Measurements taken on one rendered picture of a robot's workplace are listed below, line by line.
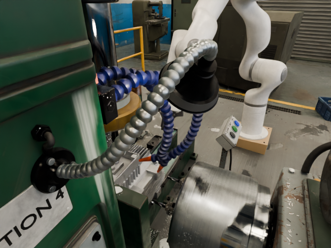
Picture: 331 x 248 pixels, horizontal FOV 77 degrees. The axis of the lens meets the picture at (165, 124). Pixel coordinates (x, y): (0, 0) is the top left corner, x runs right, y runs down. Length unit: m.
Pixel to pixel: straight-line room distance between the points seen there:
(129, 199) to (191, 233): 0.16
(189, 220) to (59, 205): 0.34
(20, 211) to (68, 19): 0.16
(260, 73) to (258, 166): 0.47
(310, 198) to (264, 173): 0.61
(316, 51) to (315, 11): 1.01
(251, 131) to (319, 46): 6.13
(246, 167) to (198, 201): 0.68
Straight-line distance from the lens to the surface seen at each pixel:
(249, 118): 1.25
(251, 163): 1.20
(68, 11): 0.20
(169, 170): 0.89
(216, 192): 0.52
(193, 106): 0.21
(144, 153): 0.71
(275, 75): 1.13
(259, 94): 1.18
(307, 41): 7.25
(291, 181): 0.61
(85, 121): 0.23
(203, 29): 0.67
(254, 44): 1.09
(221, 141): 0.88
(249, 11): 1.06
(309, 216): 0.54
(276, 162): 1.26
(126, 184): 0.63
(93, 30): 0.43
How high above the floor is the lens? 1.55
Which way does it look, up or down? 31 degrees down
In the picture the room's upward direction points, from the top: straight up
